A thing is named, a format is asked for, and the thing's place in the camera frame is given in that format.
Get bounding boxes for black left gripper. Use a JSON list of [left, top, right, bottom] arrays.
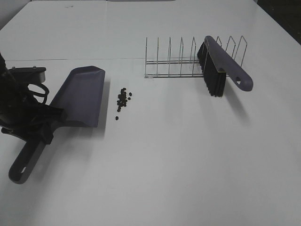
[[0, 96, 67, 144]]

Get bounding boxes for purple plastic dustpan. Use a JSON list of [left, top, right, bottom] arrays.
[[8, 66, 105, 184]]

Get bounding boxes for pile of coffee beans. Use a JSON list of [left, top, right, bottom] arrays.
[[117, 88, 133, 112]]

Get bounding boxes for purple brush black bristles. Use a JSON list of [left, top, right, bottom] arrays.
[[197, 36, 253, 97]]

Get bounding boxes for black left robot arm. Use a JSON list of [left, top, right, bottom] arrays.
[[0, 58, 66, 145]]

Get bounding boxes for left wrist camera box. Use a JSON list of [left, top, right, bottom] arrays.
[[8, 67, 46, 84]]

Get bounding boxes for metal wire dish rack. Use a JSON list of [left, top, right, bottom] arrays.
[[144, 35, 248, 78]]

